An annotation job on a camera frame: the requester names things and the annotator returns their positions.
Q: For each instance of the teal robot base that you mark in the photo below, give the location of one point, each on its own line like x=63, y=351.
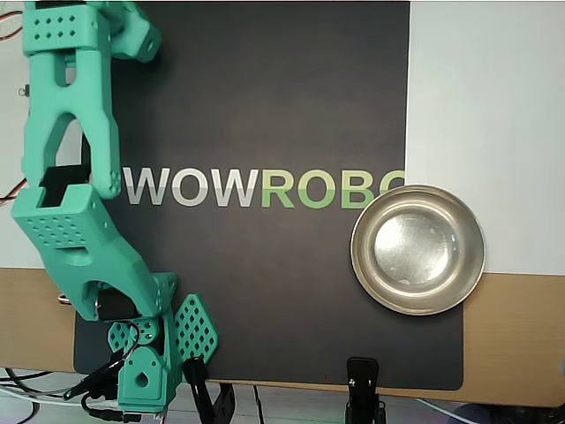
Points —
x=194, y=327

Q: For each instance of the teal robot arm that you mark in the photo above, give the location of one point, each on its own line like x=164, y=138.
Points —
x=66, y=229

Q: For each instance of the metal bowl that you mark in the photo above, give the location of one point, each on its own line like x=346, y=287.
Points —
x=417, y=249

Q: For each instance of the black mat with WOWROBO print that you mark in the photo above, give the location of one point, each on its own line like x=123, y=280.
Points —
x=265, y=88

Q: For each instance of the black table clamp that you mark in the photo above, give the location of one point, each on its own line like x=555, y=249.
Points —
x=95, y=377
x=198, y=388

